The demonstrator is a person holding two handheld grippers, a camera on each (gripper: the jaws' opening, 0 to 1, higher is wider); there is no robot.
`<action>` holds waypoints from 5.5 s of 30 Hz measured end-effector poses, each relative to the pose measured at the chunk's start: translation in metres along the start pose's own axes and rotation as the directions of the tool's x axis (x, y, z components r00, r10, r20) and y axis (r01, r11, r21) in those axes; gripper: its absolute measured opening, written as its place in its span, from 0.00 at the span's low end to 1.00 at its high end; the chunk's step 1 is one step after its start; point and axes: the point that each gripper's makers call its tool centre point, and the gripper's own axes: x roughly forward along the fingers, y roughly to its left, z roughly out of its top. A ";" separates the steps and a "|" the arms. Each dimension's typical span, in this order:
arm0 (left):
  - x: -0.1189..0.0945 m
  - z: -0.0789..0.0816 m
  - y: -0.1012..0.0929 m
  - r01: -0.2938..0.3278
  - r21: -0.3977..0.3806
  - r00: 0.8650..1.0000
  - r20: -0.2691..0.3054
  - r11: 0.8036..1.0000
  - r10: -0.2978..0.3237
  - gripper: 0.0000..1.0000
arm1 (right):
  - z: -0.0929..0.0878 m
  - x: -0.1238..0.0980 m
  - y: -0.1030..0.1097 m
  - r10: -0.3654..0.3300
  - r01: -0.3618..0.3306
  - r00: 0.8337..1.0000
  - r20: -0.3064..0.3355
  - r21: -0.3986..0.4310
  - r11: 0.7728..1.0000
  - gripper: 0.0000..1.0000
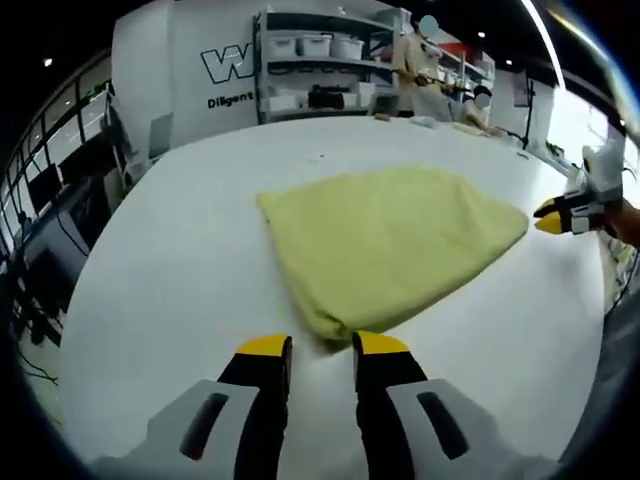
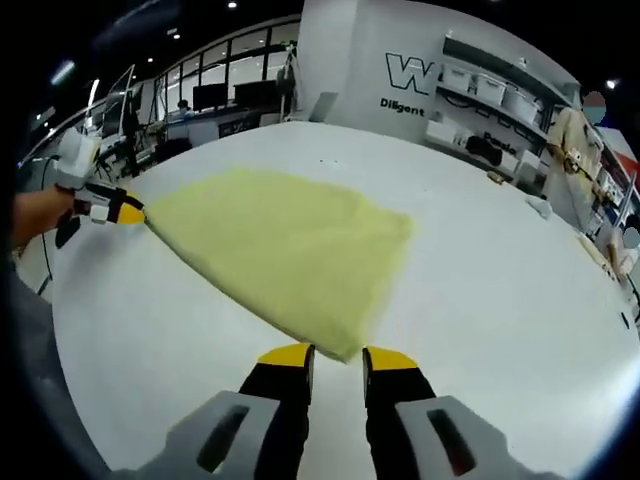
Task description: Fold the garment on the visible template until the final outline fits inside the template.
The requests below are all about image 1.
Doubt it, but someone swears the white storage bin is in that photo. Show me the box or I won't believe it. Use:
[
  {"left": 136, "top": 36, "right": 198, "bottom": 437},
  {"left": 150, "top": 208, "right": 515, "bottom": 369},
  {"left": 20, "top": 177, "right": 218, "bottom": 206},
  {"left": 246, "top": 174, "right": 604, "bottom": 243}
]
[
  {"left": 269, "top": 35, "right": 299, "bottom": 56},
  {"left": 332, "top": 34, "right": 365, "bottom": 60},
  {"left": 298, "top": 33, "right": 332, "bottom": 57}
]

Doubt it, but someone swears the white office chair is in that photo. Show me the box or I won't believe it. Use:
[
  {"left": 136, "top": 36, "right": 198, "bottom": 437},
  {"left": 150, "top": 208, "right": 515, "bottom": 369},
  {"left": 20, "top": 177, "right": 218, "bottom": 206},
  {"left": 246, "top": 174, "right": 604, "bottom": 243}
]
[{"left": 147, "top": 112, "right": 176, "bottom": 159}]

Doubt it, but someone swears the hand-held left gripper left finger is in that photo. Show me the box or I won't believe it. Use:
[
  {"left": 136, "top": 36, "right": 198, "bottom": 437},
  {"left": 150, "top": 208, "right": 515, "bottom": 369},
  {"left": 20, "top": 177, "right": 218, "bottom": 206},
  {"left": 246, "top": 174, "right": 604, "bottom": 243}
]
[{"left": 144, "top": 333, "right": 295, "bottom": 480}]

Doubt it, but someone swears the black tripod stand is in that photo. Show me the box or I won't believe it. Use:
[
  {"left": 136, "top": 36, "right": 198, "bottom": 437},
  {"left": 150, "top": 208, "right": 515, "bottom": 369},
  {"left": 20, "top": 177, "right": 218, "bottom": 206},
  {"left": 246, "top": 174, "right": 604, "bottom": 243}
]
[{"left": 514, "top": 74, "right": 537, "bottom": 150}]

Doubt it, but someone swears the person's right hand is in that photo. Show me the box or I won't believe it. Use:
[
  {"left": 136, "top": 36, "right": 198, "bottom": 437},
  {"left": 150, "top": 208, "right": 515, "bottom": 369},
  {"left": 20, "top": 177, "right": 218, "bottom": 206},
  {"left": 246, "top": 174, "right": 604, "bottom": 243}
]
[{"left": 603, "top": 198, "right": 640, "bottom": 252}]

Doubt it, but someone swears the white floor stand device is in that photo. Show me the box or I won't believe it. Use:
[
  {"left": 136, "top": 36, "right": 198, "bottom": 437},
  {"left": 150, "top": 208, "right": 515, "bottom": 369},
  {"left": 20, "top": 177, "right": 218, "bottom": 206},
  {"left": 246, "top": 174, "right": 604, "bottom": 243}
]
[{"left": 99, "top": 82, "right": 139, "bottom": 191}]

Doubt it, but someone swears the ceiling light strip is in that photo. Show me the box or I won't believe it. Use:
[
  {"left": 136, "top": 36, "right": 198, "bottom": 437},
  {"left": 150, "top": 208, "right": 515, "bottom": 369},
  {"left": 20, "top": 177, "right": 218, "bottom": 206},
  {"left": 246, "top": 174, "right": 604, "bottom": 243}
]
[{"left": 519, "top": 0, "right": 569, "bottom": 89}]

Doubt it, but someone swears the yellow blue grey garment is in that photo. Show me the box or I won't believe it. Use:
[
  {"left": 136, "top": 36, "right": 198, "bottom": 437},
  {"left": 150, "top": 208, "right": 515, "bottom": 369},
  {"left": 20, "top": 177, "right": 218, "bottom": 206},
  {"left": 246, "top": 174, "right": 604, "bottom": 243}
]
[{"left": 257, "top": 166, "right": 530, "bottom": 354}]

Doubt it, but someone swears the black monitor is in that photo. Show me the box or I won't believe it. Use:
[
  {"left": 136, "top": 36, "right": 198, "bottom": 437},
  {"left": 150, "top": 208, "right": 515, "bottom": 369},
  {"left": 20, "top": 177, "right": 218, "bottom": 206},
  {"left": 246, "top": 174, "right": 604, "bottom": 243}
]
[
  {"left": 27, "top": 162, "right": 59, "bottom": 201},
  {"left": 57, "top": 139, "right": 111, "bottom": 182}
]

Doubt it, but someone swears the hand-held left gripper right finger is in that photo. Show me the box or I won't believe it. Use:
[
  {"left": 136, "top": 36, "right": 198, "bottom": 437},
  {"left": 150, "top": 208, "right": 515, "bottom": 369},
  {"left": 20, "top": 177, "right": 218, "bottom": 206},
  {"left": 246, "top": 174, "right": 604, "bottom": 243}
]
[{"left": 351, "top": 329, "right": 507, "bottom": 480}]

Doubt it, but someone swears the person's grey clothing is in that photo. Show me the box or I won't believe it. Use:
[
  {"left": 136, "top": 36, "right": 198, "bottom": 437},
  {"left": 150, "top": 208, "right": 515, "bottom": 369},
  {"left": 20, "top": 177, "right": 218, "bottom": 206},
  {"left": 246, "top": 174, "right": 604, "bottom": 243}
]
[{"left": 572, "top": 294, "right": 640, "bottom": 464}]

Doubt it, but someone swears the grey metal shelving unit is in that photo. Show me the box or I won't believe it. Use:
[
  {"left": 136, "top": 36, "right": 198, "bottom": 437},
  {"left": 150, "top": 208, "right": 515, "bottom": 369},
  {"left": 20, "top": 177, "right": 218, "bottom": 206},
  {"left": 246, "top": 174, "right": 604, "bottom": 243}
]
[
  {"left": 439, "top": 39, "right": 497, "bottom": 102},
  {"left": 253, "top": 9, "right": 402, "bottom": 126}
]

